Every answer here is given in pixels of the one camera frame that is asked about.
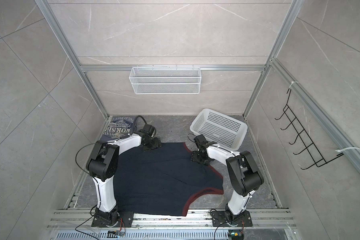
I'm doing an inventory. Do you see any blue-grey tank top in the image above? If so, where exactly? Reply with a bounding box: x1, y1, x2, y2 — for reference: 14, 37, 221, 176
100, 116, 137, 142

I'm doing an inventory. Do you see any dark navy tank top pile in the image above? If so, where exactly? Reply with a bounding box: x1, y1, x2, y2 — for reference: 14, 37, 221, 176
114, 143, 224, 217

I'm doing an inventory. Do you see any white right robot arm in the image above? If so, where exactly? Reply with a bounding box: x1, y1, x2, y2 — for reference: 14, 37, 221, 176
191, 145, 264, 227

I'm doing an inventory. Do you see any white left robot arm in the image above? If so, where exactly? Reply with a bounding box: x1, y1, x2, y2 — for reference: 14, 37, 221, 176
86, 133, 161, 227

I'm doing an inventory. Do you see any white plastic laundry basket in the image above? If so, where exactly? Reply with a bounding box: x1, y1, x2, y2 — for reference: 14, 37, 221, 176
190, 109, 248, 151

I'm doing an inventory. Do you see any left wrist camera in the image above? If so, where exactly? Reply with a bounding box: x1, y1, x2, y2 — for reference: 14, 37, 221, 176
140, 124, 157, 138

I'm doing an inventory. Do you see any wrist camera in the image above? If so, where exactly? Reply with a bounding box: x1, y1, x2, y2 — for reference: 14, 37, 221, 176
140, 124, 157, 138
194, 135, 209, 149

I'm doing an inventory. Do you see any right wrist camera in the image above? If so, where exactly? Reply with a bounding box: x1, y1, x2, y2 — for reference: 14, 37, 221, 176
194, 135, 209, 149

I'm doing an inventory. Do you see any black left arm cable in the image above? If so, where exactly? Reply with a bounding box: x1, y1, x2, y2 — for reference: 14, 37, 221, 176
133, 115, 148, 128

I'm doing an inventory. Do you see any white wire mesh wall basket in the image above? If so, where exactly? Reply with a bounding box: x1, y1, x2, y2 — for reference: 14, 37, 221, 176
129, 67, 202, 95

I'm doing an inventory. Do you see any black wire hook rack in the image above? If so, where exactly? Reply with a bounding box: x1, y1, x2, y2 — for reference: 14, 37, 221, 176
275, 89, 344, 170

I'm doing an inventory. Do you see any grey slotted cable duct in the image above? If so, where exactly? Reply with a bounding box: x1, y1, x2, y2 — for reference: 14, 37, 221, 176
55, 230, 230, 240

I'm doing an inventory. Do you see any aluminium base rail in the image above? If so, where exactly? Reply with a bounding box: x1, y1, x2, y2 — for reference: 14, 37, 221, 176
47, 209, 297, 230

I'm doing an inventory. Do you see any white cable tie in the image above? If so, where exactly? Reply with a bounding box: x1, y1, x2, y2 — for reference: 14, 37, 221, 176
335, 147, 360, 153

